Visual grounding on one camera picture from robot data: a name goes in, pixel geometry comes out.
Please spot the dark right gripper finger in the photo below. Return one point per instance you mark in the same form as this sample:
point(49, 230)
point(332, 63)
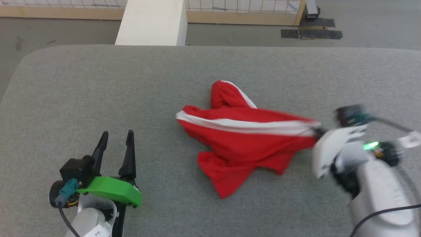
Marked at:
point(319, 133)

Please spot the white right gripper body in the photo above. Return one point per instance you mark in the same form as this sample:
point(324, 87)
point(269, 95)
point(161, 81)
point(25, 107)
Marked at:
point(329, 148)

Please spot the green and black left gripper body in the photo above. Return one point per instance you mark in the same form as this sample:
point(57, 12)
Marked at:
point(113, 191)

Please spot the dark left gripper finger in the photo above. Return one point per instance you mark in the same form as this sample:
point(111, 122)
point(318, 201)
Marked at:
point(129, 158)
point(99, 152)

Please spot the red garment with white stripes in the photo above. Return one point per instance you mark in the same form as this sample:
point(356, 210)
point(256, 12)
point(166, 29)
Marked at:
point(243, 144)

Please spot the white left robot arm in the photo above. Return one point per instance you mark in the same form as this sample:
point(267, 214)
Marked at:
point(87, 219)

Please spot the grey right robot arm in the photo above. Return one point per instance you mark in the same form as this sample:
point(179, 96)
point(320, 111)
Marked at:
point(378, 187)

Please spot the grey fabric sofa seat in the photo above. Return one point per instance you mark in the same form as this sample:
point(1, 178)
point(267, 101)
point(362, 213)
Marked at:
point(98, 98)

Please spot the white paper label tag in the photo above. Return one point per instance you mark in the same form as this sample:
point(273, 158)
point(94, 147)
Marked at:
point(409, 139)

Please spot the black floor tape patch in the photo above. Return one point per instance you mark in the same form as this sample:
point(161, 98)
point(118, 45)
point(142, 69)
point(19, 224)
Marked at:
point(312, 34)
point(318, 22)

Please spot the grey metal stand foot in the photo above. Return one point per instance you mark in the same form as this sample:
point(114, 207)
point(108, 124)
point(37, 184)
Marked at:
point(312, 9)

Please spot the white square pillar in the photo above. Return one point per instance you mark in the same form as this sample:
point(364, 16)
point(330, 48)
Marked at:
point(151, 23)

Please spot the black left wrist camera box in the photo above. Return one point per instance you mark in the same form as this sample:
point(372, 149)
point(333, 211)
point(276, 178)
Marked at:
point(77, 169)

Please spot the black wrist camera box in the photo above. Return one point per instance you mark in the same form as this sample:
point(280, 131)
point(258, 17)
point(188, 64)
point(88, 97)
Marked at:
point(350, 115)
point(77, 169)

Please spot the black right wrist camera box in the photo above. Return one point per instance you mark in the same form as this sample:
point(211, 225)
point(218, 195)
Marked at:
point(350, 115)

